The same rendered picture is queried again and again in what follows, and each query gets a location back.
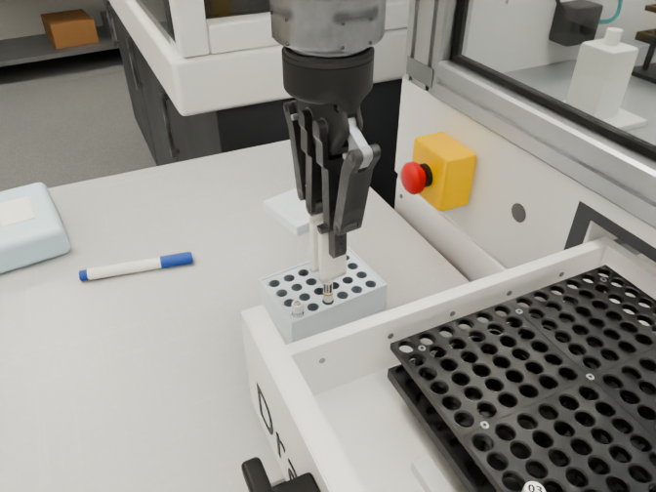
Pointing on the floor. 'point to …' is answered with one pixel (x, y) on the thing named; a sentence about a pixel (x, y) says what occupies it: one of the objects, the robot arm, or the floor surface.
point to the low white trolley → (164, 326)
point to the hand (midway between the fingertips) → (328, 245)
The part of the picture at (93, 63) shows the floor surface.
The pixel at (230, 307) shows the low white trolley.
